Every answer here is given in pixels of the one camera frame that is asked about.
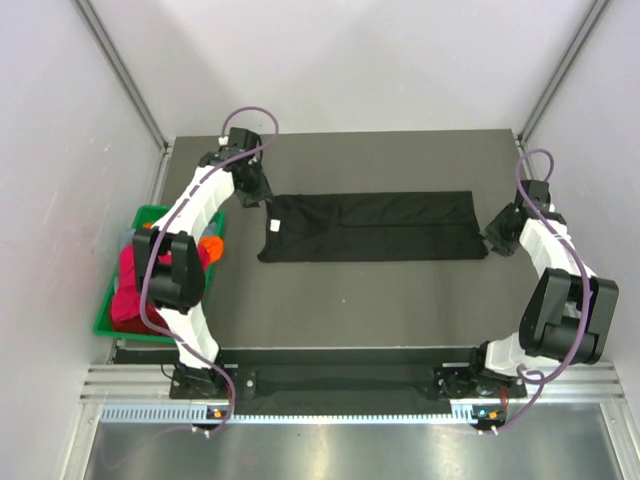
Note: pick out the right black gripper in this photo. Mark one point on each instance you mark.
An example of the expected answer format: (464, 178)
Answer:
(491, 232)

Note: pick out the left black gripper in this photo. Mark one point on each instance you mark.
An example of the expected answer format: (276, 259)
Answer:
(262, 192)

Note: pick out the black t shirt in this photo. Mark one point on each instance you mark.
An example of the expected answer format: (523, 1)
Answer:
(372, 227)

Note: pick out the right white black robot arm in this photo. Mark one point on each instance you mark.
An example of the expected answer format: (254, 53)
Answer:
(569, 304)

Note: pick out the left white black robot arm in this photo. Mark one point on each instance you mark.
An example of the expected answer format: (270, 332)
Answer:
(170, 278)

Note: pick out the orange t shirt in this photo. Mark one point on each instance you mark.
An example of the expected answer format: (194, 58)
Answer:
(210, 246)

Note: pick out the magenta t shirt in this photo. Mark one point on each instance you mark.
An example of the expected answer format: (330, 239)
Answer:
(124, 310)

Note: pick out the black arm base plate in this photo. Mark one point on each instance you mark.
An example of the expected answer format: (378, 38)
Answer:
(438, 372)

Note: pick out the aluminium frame rail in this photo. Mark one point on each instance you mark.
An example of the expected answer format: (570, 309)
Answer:
(147, 383)

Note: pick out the grey slotted cable duct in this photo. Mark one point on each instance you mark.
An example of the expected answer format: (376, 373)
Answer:
(203, 414)

